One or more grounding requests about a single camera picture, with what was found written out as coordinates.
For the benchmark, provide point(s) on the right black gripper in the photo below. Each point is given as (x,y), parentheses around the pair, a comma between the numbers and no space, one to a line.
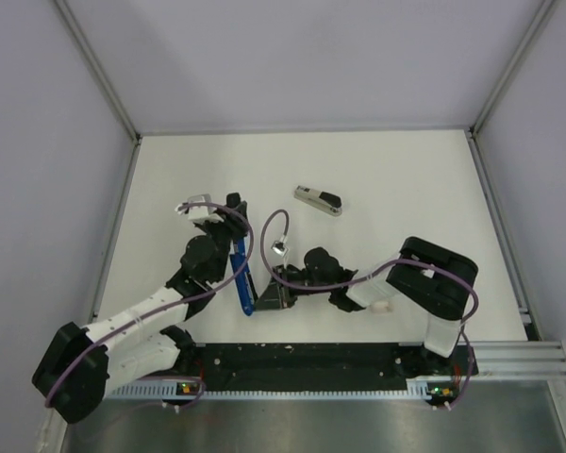
(275,296)

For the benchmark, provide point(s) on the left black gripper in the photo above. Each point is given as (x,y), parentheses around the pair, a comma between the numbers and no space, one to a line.
(231,223)

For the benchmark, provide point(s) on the blue stapler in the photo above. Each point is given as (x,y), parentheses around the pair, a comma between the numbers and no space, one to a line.
(244,283)

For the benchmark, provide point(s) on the grey black stapler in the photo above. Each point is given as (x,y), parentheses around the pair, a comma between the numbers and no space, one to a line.
(324,201)

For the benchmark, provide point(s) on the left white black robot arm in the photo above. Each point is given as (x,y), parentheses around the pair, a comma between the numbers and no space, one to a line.
(84,364)

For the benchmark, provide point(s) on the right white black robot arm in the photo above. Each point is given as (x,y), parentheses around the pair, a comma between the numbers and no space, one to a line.
(437,280)

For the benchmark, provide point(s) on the small white staple box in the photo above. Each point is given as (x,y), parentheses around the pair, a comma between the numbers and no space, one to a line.
(381,308)

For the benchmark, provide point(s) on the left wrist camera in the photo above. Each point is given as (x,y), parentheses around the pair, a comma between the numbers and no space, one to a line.
(198,211)

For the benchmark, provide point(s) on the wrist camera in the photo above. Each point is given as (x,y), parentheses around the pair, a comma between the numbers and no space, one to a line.
(280,247)
(198,211)

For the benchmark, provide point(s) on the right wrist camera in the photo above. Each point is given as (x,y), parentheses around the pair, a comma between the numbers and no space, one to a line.
(280,247)

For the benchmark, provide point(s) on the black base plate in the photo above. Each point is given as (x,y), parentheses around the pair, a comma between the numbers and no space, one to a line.
(292,368)

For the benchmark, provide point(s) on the grey slotted cable duct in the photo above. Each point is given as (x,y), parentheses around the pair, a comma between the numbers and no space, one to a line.
(180,390)

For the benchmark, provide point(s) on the aluminium frame rail front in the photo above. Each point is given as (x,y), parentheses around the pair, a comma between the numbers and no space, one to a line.
(520,360)

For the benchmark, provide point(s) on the left aluminium corner post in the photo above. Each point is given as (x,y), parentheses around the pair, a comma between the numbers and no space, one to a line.
(95,67)

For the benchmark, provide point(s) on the aluminium corner post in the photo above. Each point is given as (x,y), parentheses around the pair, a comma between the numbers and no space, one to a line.
(95,67)
(543,14)

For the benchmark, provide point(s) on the right aluminium corner post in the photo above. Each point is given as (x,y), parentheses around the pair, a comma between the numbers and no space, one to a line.
(543,14)

